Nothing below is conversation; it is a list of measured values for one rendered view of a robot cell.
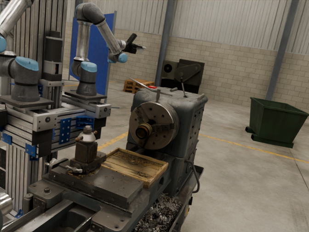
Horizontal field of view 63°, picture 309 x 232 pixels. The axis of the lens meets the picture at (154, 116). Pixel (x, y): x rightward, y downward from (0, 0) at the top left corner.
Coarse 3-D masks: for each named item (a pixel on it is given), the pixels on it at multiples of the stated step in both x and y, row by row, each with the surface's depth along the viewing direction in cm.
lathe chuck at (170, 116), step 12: (144, 108) 162; (156, 108) 159; (168, 108) 161; (132, 120) 167; (156, 120) 160; (168, 120) 157; (132, 132) 168; (156, 132) 162; (168, 132) 159; (156, 144) 163
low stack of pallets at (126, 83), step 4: (128, 80) 939; (136, 80) 976; (140, 80) 996; (144, 80) 1020; (128, 84) 932; (132, 84) 951; (136, 84) 928; (144, 84) 908; (148, 84) 963; (152, 84) 1013; (124, 88) 932; (128, 88) 932; (132, 88) 926; (136, 88) 947; (132, 92) 928; (136, 92) 955
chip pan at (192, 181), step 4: (192, 172) 233; (196, 172) 234; (192, 176) 225; (192, 180) 217; (184, 184) 208; (188, 184) 209; (192, 184) 211; (184, 188) 202; (188, 188) 203; (184, 192) 196; (188, 192) 196; (180, 196) 189; (184, 196) 190; (180, 200) 184; (184, 200) 185
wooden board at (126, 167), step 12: (108, 156) 154; (120, 156) 158; (132, 156) 161; (144, 156) 159; (108, 168) 136; (120, 168) 142; (132, 168) 144; (144, 168) 147; (156, 168) 149; (144, 180) 129
